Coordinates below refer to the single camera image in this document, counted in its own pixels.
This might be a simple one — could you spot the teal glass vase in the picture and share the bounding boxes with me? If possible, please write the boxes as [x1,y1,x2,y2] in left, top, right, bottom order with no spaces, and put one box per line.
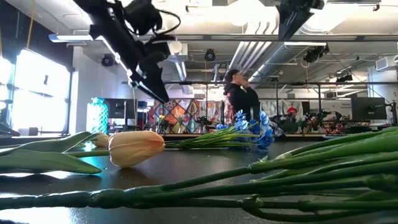
[86,96,109,134]

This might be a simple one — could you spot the black ceiling spotlight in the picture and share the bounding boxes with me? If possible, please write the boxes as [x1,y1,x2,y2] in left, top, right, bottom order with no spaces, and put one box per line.
[303,45,330,65]

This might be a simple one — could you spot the black metal rack frame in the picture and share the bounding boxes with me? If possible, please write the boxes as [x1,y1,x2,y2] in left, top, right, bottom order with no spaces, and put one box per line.
[163,80,398,136]

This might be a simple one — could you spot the black computer monitor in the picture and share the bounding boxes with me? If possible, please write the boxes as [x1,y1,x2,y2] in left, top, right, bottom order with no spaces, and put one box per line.
[104,98,137,121]
[351,97,387,121]

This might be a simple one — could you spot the black table mat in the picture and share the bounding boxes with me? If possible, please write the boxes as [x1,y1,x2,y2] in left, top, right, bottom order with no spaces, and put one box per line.
[0,139,398,224]

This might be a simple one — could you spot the silver ventilation duct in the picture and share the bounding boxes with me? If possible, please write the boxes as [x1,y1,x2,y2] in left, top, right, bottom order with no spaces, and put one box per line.
[248,40,330,83]

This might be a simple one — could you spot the colourful patchwork quilt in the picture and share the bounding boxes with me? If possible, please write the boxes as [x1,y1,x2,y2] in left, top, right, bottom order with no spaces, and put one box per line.
[154,99,201,134]

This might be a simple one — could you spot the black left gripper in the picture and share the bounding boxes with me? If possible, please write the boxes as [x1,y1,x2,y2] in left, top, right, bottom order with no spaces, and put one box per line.
[89,18,175,105]

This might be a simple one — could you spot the yellow hanging strap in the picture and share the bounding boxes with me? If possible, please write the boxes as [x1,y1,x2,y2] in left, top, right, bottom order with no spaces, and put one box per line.
[26,0,35,49]

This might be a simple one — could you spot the white air conditioner unit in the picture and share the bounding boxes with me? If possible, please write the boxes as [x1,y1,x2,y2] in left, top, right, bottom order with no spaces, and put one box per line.
[375,55,398,72]

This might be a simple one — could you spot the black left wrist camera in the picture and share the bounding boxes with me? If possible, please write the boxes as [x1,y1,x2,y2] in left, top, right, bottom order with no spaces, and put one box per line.
[124,0,164,35]

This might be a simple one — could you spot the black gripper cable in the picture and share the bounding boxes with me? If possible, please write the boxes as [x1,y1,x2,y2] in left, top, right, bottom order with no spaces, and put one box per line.
[157,8,182,35]

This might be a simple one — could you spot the white patterned curtain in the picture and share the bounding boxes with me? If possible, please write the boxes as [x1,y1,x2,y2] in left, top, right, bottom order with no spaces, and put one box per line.
[269,99,304,119]

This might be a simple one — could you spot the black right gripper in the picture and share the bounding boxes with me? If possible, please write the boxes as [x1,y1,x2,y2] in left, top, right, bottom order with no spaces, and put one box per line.
[275,0,326,42]

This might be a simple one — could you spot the person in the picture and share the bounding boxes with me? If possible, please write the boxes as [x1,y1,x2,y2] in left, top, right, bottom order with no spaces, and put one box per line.
[279,106,300,134]
[222,68,261,127]

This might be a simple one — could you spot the floral curtain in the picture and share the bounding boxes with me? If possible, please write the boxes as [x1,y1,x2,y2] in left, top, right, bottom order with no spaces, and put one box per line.
[200,100,224,128]

